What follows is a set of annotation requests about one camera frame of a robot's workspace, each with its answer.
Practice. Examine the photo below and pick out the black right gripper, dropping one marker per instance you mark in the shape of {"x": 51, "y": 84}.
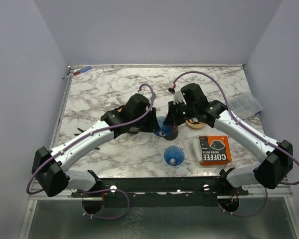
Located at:
{"x": 172, "y": 118}

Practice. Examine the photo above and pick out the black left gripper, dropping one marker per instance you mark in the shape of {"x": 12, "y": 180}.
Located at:
{"x": 153, "y": 125}

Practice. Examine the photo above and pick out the blue cone dripper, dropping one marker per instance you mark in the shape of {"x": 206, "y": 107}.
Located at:
{"x": 164, "y": 130}

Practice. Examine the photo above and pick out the clear grey glass carafe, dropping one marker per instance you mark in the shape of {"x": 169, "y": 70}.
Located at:
{"x": 133, "y": 130}

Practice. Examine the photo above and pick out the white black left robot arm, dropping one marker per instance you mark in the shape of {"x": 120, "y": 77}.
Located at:
{"x": 52, "y": 168}

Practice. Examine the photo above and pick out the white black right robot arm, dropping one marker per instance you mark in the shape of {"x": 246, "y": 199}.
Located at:
{"x": 274, "y": 160}

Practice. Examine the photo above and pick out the blue ribbed dripper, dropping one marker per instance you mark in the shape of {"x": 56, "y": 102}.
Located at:
{"x": 174, "y": 155}

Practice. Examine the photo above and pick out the orange coffee filter box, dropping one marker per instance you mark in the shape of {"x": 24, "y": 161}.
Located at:
{"x": 212, "y": 150}

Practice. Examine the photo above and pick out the red and black carafe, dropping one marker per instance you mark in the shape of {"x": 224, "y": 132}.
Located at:
{"x": 173, "y": 135}

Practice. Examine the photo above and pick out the black scissors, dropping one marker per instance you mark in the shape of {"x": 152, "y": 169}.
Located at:
{"x": 80, "y": 132}

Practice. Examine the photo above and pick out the clear plastic parts box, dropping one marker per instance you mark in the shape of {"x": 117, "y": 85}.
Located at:
{"x": 245, "y": 105}

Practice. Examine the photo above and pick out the red blue screwdriver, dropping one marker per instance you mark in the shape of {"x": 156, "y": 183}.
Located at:
{"x": 83, "y": 70}

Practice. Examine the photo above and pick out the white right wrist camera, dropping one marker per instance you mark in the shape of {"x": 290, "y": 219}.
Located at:
{"x": 177, "y": 96}

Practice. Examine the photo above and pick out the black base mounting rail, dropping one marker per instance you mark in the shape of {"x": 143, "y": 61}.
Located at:
{"x": 162, "y": 192}

